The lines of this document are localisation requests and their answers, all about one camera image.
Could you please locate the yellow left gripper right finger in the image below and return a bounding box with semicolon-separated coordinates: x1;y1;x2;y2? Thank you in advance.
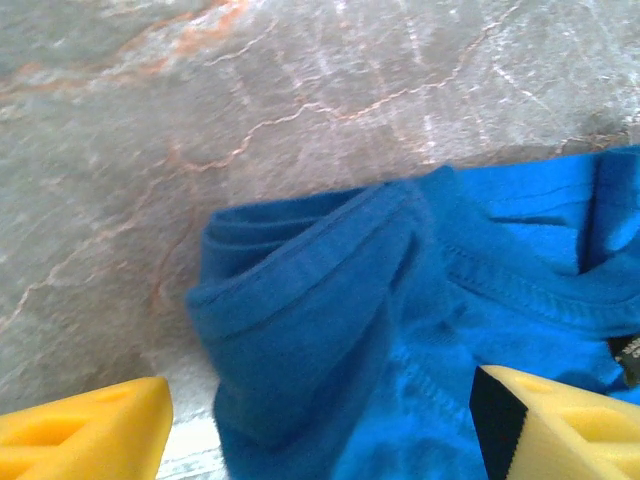
472;363;640;480

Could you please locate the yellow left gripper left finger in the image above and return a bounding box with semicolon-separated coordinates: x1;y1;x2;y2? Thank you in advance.
0;376;175;480

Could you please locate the blue printed t-shirt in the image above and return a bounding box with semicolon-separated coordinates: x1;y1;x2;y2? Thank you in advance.
184;144;640;480

